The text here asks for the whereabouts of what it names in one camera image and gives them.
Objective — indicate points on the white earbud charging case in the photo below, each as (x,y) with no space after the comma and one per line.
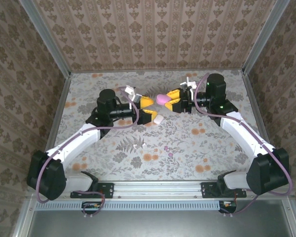
(159,119)

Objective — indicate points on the aluminium table edge rail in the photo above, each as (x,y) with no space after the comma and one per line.
(255,103)
(60,108)

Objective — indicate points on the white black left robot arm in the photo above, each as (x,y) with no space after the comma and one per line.
(74,145)

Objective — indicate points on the aluminium frame post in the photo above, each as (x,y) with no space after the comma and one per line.
(47,39)
(263,37)

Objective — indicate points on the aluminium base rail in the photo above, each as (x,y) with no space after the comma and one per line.
(158,190)

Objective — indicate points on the grey metal panel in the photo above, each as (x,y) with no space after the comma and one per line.
(158,224)

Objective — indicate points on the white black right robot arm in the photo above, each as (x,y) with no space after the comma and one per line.
(239,130)

